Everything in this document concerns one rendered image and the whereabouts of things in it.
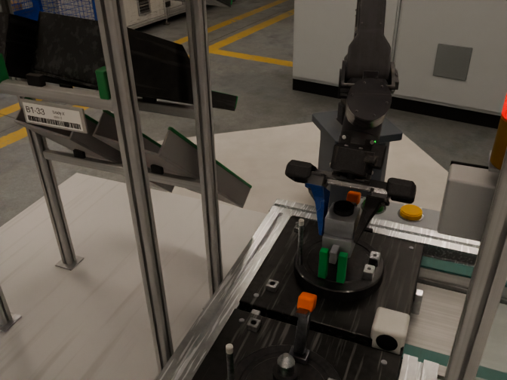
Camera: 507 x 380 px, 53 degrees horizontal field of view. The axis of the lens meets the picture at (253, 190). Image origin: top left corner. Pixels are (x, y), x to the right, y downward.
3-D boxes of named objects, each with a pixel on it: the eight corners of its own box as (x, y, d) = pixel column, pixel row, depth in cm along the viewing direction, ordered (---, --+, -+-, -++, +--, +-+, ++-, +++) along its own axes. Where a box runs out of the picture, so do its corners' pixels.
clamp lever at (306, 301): (293, 346, 65) (302, 290, 64) (308, 350, 65) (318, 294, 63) (285, 358, 62) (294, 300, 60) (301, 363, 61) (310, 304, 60)
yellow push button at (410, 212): (400, 210, 99) (402, 202, 98) (422, 215, 97) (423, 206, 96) (397, 222, 96) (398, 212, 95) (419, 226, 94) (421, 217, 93)
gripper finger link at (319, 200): (311, 188, 80) (304, 182, 75) (334, 192, 79) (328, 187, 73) (302, 231, 80) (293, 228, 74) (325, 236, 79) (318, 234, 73)
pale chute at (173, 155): (187, 189, 100) (195, 168, 101) (243, 208, 94) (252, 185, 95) (91, 135, 75) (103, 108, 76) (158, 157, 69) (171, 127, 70)
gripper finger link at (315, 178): (312, 173, 79) (307, 169, 75) (372, 185, 76) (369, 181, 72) (309, 186, 79) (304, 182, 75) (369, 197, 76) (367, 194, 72)
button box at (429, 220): (356, 219, 105) (359, 194, 102) (464, 242, 98) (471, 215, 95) (348, 238, 100) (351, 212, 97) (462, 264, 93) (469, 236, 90)
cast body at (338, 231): (331, 228, 82) (334, 191, 78) (359, 234, 80) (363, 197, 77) (317, 260, 75) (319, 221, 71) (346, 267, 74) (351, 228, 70)
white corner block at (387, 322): (374, 325, 74) (377, 304, 72) (407, 333, 73) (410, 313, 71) (367, 348, 71) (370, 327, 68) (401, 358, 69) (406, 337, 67)
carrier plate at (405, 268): (290, 224, 96) (290, 214, 95) (422, 252, 88) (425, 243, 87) (239, 310, 77) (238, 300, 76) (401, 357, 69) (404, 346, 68)
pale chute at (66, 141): (122, 176, 105) (131, 155, 106) (172, 193, 99) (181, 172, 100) (13, 121, 80) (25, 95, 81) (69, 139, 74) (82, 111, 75)
